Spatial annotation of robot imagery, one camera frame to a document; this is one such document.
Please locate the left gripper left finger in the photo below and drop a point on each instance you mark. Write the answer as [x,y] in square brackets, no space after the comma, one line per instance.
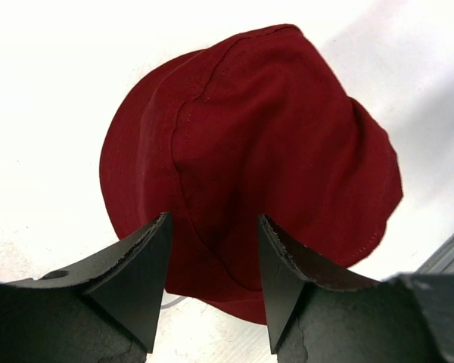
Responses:
[104,308]

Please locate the dark red cap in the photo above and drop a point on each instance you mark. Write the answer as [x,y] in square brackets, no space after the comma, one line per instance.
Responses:
[257,124]

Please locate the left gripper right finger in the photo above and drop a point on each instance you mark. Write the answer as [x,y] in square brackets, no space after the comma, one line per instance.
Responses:
[317,311]

